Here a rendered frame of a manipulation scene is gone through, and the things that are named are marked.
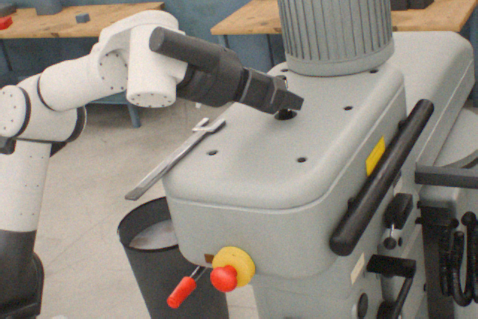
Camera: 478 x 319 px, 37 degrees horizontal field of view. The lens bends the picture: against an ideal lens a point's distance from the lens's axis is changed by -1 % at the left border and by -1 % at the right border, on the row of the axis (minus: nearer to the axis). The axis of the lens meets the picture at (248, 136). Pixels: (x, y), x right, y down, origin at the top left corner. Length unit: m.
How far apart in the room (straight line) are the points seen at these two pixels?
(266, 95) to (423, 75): 0.60
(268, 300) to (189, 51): 0.50
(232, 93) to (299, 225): 0.21
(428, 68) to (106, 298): 2.90
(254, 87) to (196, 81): 0.10
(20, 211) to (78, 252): 3.50
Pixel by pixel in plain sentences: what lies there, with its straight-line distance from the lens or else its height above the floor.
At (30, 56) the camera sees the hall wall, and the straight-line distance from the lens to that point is 7.83.
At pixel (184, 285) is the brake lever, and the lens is 1.11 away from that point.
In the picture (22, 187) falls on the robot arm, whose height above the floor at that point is 1.87.
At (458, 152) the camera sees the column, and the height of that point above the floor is 1.56.
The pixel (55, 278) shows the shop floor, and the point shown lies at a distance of 4.49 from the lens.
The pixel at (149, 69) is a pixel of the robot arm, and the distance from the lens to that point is 0.95.
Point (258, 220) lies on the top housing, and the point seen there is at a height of 1.84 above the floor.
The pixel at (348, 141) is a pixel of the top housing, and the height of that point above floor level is 1.88.
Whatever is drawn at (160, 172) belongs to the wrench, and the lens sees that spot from 1.03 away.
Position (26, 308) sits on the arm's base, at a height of 1.68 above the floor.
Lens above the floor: 2.35
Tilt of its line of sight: 25 degrees down
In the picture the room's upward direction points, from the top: 11 degrees counter-clockwise
